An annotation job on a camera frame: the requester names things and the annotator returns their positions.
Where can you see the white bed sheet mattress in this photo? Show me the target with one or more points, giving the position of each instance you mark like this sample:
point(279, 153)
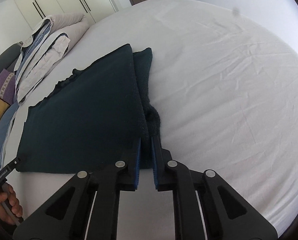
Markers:
point(226, 90)

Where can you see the dark grey upholstered headboard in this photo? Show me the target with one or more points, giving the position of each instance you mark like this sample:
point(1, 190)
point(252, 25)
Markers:
point(9, 57)

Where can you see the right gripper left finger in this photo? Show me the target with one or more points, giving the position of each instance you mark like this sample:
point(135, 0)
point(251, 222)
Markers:
point(87, 205)

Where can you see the purple patterned cushion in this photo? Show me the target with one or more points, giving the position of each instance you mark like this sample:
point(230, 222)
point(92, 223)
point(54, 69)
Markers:
point(7, 86)

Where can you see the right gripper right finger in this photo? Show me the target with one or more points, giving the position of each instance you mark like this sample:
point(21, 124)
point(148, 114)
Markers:
point(205, 205)

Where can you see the blue bed cover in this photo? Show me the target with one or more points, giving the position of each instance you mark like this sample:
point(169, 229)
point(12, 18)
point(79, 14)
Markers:
point(6, 123)

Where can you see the person's left hand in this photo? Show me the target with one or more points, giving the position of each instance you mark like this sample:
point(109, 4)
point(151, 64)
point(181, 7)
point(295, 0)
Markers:
point(10, 209)

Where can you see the dark green garment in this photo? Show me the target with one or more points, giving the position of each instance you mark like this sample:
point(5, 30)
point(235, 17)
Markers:
point(92, 117)

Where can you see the folded grey white duvet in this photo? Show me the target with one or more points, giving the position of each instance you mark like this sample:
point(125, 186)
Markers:
point(49, 43)

